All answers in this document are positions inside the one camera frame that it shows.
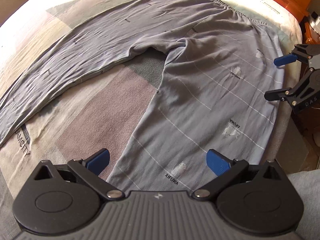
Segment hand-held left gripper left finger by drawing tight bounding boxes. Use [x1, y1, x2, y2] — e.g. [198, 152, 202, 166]
[34, 149, 125, 201]

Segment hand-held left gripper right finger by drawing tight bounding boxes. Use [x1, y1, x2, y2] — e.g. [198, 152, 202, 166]
[192, 149, 288, 201]

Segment bed with patchwork sheet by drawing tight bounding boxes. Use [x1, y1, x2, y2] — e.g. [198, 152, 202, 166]
[0, 0, 304, 240]

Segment grey pants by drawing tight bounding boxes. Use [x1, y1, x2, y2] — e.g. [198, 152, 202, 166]
[0, 0, 287, 195]

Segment wooden bedside cabinet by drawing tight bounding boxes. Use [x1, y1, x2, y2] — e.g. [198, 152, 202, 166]
[299, 4, 320, 78]

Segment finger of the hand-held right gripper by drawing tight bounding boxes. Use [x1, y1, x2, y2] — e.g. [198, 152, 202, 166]
[274, 44, 320, 67]
[264, 87, 297, 102]

